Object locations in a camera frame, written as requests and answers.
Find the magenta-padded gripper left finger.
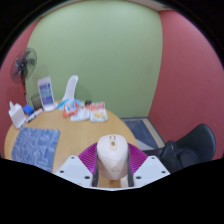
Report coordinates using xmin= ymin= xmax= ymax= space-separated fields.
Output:
xmin=54 ymin=142 xmax=100 ymax=188

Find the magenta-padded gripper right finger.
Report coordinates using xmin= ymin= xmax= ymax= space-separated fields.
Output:
xmin=127 ymin=143 xmax=171 ymax=188

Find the pale pink computer mouse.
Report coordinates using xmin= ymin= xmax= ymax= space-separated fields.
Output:
xmin=95 ymin=134 xmax=130 ymax=183

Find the blue patterned mouse pad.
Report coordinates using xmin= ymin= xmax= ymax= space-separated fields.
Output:
xmin=10 ymin=127 xmax=61 ymax=174

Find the black backpack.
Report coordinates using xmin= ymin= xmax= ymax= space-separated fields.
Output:
xmin=144 ymin=140 xmax=188 ymax=174

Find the white red snack packet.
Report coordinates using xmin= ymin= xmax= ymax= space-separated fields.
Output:
xmin=89 ymin=101 xmax=109 ymax=123
xmin=70 ymin=107 xmax=92 ymax=122

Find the black office chair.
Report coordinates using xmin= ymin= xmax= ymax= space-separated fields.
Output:
xmin=173 ymin=123 xmax=217 ymax=168

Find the orange snack packet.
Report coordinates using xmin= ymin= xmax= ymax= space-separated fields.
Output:
xmin=63 ymin=101 xmax=79 ymax=118

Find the light blue packet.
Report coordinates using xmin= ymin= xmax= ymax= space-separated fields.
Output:
xmin=57 ymin=98 xmax=83 ymax=110

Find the white marker red cap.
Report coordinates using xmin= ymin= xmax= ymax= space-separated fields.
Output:
xmin=25 ymin=114 xmax=36 ymax=124
xmin=28 ymin=107 xmax=44 ymax=120

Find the blue whiteboard eraser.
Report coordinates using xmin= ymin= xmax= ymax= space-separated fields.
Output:
xmin=22 ymin=104 xmax=35 ymax=116

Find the white tissue box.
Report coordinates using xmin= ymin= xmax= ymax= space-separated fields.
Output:
xmin=8 ymin=100 xmax=27 ymax=130

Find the acrylic sign stand blue card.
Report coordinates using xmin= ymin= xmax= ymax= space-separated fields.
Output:
xmin=37 ymin=75 xmax=58 ymax=112

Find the black standing fan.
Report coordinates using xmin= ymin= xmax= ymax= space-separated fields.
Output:
xmin=10 ymin=47 xmax=38 ymax=104

